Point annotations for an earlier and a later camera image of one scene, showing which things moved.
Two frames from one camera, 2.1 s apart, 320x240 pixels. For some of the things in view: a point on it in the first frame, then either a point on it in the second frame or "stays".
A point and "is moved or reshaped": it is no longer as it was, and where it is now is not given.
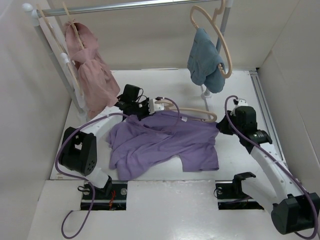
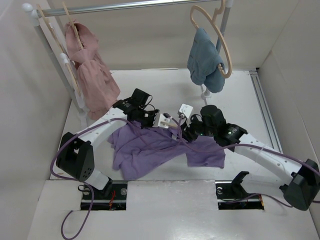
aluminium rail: x=274 y=148 stays
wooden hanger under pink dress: x=74 y=25 stays
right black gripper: x=223 y=127 -> x=186 y=131
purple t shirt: x=137 y=142 is moved or reshaped
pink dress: x=99 y=85 stays
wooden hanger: x=170 y=108 -> x=171 y=124
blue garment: x=203 y=62 stays
